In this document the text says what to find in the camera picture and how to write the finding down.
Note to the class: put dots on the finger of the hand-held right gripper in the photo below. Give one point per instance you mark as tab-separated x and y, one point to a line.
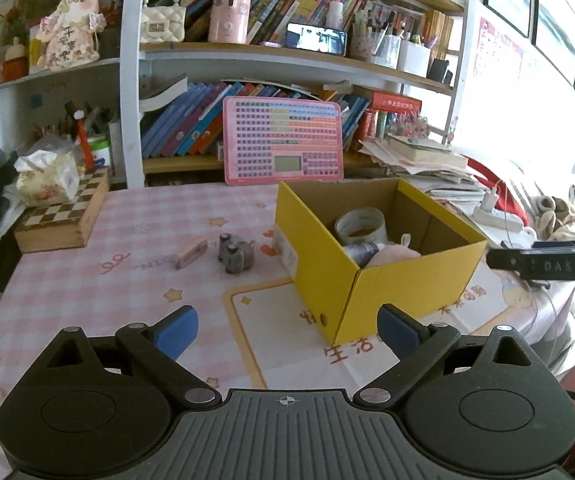
542	264

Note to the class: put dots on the row of orange books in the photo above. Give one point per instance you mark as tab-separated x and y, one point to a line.
437	30

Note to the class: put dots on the wooden chessboard box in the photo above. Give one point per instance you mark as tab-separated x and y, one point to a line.
62	215

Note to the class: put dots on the clear pen holder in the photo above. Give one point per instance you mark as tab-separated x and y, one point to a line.
382	50

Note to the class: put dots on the pink keypad learning tablet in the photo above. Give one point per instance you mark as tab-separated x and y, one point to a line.
282	135

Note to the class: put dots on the silver grey bottle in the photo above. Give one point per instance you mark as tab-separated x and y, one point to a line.
365	251

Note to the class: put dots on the red thick books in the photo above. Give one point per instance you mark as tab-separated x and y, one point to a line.
392	105

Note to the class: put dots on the row of upright books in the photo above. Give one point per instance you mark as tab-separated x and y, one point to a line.
267	10

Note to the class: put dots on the small grey toy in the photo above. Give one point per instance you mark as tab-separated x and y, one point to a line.
237	255

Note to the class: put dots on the red cloth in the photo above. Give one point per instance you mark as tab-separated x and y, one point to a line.
510	200

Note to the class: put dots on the pink plush toy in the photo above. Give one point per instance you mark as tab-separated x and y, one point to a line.
392	256

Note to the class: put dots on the small orange figurine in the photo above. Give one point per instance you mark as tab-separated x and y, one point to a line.
15	62

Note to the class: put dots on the white plugged charger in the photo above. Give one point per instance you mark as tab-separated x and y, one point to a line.
491	201

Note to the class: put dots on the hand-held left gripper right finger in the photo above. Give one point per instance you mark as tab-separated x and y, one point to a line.
397	331

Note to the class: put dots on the red white pen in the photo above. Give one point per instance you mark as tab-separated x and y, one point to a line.
85	140

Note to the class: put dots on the small pink rectangular case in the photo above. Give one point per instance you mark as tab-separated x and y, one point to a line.
192	254

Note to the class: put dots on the pink checked tablecloth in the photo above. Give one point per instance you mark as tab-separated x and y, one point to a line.
142	220

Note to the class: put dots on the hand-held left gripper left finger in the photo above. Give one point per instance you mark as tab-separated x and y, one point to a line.
180	332

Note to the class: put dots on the white pen holder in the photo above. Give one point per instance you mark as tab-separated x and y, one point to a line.
413	57

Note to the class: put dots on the yellow cardboard box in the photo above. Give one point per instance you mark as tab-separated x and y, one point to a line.
327	270

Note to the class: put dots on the small white bottle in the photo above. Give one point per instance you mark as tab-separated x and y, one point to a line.
336	15

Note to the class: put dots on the clear tape roll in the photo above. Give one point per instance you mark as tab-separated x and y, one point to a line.
346	221

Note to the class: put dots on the black smartphone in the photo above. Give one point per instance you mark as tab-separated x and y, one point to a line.
317	39

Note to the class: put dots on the stack of papers and books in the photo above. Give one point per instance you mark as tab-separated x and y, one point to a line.
427	160

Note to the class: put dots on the floral tissue pack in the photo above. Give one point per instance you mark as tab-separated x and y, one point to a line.
47	180

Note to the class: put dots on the pink wall poster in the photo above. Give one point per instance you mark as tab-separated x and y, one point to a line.
500	50

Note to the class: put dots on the pink cylindrical humidifier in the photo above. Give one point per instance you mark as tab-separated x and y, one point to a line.
227	10

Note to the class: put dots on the white wooden bookshelf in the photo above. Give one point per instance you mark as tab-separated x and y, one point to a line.
130	110

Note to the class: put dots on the row of blue books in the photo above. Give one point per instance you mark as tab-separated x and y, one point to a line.
182	120

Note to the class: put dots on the beige plush slippers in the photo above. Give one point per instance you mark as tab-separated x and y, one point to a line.
557	220

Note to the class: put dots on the green white container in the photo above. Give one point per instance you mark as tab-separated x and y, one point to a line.
100	150

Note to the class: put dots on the cup of pencils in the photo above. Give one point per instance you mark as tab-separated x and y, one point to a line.
62	130

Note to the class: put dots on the floral cloth doll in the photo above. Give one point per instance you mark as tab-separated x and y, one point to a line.
67	35

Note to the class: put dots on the white power strip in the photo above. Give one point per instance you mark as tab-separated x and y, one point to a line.
502	220

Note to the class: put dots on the cream quilted pearl handbag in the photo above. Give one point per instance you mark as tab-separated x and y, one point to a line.
163	22

